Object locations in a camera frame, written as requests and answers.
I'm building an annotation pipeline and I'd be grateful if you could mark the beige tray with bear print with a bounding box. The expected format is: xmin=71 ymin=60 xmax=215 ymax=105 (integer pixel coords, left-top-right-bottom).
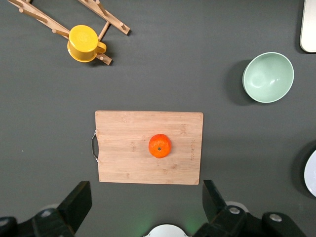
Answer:
xmin=299 ymin=0 xmax=316 ymax=53

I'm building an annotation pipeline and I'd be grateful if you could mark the pale lavender round plate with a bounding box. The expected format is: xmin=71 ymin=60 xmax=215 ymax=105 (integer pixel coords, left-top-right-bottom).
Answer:
xmin=304 ymin=149 xmax=316 ymax=198

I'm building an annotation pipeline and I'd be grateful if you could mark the mint green bowl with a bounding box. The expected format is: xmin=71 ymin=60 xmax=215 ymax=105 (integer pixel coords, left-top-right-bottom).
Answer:
xmin=242 ymin=52 xmax=295 ymax=103

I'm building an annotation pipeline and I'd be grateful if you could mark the wooden cutting board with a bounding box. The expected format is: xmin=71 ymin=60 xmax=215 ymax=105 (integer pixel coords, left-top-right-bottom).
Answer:
xmin=91 ymin=110 xmax=204 ymax=185

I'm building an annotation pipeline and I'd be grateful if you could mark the yellow mug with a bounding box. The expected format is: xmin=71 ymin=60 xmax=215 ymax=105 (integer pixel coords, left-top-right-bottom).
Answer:
xmin=67 ymin=24 xmax=107 ymax=63

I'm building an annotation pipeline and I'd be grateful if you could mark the wooden peg mug rack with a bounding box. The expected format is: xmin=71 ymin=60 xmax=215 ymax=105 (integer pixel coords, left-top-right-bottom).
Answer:
xmin=7 ymin=0 xmax=131 ymax=65

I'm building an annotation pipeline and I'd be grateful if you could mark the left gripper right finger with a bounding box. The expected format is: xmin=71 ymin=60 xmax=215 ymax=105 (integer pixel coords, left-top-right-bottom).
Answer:
xmin=194 ymin=179 xmax=307 ymax=237

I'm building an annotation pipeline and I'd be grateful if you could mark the orange mandarin fruit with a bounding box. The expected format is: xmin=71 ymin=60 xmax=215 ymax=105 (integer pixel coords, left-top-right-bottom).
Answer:
xmin=148 ymin=134 xmax=172 ymax=159

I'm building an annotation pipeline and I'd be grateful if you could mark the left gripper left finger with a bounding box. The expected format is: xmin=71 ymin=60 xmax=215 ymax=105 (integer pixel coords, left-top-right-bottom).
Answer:
xmin=0 ymin=181 xmax=93 ymax=237

